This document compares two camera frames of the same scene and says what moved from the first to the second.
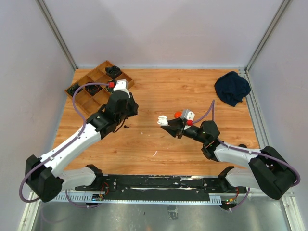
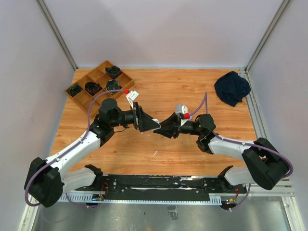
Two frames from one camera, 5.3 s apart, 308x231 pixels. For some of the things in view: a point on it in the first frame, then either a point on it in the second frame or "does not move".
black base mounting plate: (159, 184) does not move
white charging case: (162, 120) to (156, 120)
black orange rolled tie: (93, 89) does not move
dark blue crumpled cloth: (231, 88) does not move
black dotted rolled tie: (113, 71) does not move
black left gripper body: (131, 110) to (135, 113)
